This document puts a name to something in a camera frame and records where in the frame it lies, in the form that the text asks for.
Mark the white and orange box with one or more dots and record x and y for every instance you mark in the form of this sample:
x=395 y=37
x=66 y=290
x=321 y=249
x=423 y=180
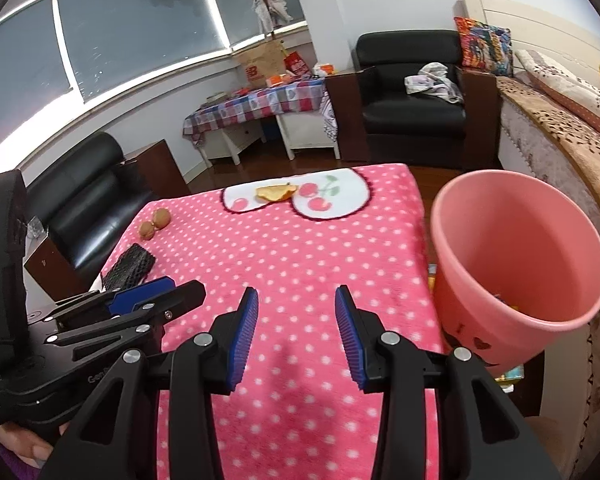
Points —
x=324 y=69

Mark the brown wooden side cabinet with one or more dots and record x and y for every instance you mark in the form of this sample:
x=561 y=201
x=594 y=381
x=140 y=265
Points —
x=155 y=165

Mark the white desk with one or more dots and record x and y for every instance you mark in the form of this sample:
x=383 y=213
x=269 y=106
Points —
x=305 y=132

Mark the flat book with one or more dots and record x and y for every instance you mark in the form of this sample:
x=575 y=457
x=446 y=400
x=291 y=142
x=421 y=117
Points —
x=215 y=96

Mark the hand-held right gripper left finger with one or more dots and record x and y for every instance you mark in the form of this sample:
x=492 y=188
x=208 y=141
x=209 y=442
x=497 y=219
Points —
x=245 y=340

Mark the black foam net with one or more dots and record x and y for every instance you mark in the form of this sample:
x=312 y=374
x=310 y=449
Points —
x=130 y=265

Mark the white bed headboard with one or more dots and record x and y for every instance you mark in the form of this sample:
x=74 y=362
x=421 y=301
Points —
x=540 y=20

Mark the grey quilted bed cover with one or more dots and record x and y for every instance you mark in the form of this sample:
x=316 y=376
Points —
x=530 y=155

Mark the white floral quilt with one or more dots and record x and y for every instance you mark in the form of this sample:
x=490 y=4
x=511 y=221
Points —
x=570 y=85

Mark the checkered tablecloth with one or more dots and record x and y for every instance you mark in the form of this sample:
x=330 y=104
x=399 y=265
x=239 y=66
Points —
x=260 y=102

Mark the yellow orange peel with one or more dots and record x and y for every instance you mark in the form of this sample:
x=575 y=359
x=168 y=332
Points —
x=275 y=192

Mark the pink polka dot blanket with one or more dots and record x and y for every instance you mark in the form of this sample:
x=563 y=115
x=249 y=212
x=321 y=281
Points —
x=290 y=260

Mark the person's left hand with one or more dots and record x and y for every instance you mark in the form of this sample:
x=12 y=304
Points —
x=25 y=442

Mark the brown patterned bed blanket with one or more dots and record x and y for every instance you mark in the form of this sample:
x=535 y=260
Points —
x=555 y=110

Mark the red shopping bag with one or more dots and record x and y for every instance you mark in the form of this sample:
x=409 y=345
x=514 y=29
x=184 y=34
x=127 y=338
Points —
x=295 y=66

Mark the coat rack with clothes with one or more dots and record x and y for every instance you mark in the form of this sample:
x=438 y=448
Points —
x=270 y=10

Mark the crumpled patterned cloth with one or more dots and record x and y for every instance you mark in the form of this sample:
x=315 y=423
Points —
x=432 y=82

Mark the brown walnut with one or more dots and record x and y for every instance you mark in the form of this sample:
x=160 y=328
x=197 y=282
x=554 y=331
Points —
x=161 y=218
x=147 y=230

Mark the colourful printed pillow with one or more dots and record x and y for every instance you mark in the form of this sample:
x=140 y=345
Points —
x=482 y=42

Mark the brown paper bag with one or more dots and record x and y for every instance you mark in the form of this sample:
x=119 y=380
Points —
x=262 y=62

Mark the large bay window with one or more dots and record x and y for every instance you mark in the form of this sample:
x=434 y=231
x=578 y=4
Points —
x=130 y=35

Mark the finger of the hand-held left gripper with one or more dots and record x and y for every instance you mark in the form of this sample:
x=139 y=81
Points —
x=140 y=295
x=170 y=310

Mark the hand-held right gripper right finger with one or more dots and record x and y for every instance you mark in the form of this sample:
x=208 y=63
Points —
x=347 y=335

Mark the black leather sofa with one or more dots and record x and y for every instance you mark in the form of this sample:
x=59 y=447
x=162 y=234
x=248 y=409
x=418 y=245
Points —
x=90 y=195

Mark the pink plastic bucket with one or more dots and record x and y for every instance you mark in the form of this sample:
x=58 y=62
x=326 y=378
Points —
x=520 y=240

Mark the black leather armchair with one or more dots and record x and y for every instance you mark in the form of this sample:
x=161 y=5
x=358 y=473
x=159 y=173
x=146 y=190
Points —
x=410 y=120

